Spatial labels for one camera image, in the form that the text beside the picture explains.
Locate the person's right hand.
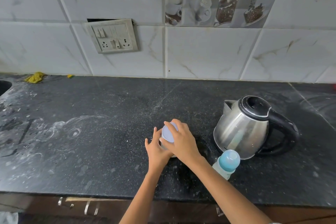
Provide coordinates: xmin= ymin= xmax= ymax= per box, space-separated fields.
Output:
xmin=159 ymin=119 xmax=203 ymax=166

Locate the person's left hand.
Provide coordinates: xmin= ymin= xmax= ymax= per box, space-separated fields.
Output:
xmin=145 ymin=127 xmax=174 ymax=174

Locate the small jar with lavender lid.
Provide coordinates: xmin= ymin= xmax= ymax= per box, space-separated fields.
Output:
xmin=160 ymin=122 xmax=179 ymax=158

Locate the person's left forearm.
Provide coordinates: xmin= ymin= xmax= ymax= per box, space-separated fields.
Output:
xmin=119 ymin=163 xmax=170 ymax=224

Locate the person's right forearm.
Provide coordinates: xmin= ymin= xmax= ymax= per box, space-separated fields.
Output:
xmin=187 ymin=155 xmax=274 ymax=224

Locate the baby bottle with blue cap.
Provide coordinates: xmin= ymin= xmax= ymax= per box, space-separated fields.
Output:
xmin=212 ymin=149 xmax=241 ymax=181

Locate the stainless steel electric kettle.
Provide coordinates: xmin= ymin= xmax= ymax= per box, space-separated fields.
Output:
xmin=213 ymin=95 xmax=300 ymax=160

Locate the brown wooden cabinet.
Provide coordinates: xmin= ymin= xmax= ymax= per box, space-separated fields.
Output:
xmin=0 ymin=192 xmax=336 ymax=224

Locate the yellow crumpled cloth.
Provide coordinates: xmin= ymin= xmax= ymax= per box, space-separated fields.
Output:
xmin=24 ymin=72 xmax=46 ymax=84

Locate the kitchen sink basin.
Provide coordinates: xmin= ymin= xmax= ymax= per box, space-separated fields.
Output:
xmin=0 ymin=80 xmax=13 ymax=97

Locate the white cloth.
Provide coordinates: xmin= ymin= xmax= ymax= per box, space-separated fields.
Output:
xmin=0 ymin=211 xmax=19 ymax=224

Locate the white wall switch socket panel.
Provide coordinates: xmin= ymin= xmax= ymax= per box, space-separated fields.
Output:
xmin=84 ymin=19 xmax=139 ymax=54

